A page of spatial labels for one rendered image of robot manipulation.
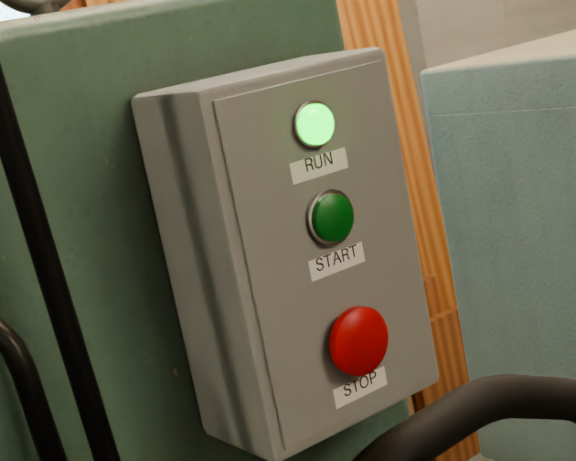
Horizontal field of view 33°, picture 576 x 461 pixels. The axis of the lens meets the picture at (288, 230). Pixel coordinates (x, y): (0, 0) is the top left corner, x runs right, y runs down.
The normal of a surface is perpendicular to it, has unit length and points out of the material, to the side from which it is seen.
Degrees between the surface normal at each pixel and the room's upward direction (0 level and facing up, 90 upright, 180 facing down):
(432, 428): 53
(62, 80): 90
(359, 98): 90
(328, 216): 89
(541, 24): 90
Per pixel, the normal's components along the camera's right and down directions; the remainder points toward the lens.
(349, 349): 0.45, 0.09
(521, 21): -0.76, 0.28
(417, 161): 0.62, -0.01
